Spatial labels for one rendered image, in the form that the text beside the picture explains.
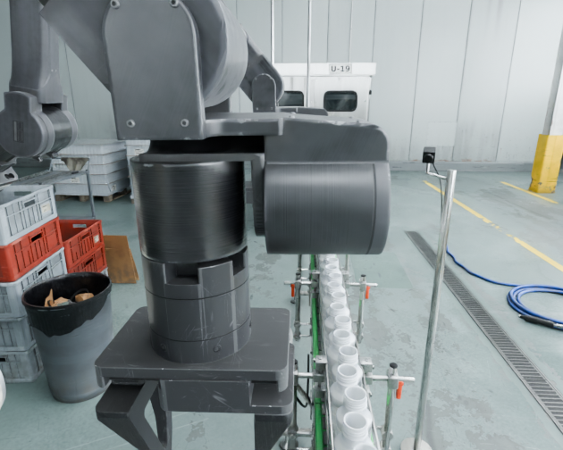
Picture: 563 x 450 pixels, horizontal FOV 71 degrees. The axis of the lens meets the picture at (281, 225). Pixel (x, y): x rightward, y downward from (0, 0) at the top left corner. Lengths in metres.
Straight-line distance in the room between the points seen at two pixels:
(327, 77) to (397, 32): 5.97
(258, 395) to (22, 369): 2.77
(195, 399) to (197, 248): 0.08
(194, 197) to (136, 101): 0.05
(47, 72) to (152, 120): 0.58
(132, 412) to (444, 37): 10.95
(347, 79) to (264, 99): 4.38
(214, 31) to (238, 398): 0.17
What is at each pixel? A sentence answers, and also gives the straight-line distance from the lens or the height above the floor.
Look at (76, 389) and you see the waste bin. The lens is 2.65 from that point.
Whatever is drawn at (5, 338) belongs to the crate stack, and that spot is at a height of 0.30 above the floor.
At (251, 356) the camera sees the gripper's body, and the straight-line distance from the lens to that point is 0.22.
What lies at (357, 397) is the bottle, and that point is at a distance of 0.74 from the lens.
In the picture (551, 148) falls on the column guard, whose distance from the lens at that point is 9.09.
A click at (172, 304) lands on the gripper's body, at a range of 0.21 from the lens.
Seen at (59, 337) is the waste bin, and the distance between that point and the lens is 2.45.
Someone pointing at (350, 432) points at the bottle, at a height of 1.16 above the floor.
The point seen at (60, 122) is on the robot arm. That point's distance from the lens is 0.76.
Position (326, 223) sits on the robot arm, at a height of 1.57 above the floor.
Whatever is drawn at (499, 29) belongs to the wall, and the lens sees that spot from 11.51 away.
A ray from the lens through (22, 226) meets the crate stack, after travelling 2.77.
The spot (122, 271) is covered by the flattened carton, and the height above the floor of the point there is 0.13.
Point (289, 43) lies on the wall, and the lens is 10.56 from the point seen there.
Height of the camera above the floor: 1.62
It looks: 17 degrees down
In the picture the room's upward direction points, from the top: straight up
